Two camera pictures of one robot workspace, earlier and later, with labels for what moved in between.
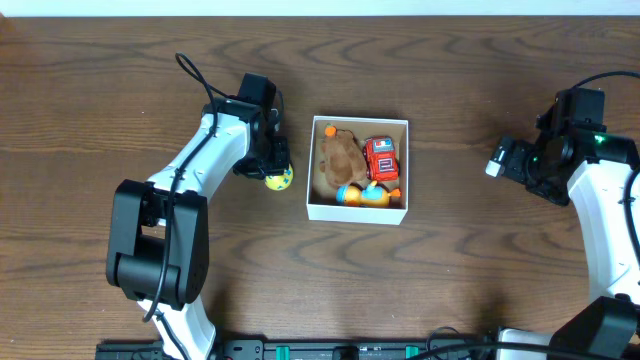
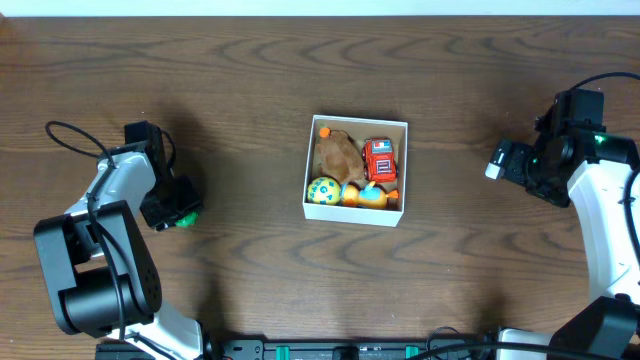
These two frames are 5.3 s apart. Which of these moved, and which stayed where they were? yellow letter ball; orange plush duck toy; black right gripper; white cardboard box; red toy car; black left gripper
Moved: black left gripper; yellow letter ball
Stayed: red toy car; orange plush duck toy; white cardboard box; black right gripper
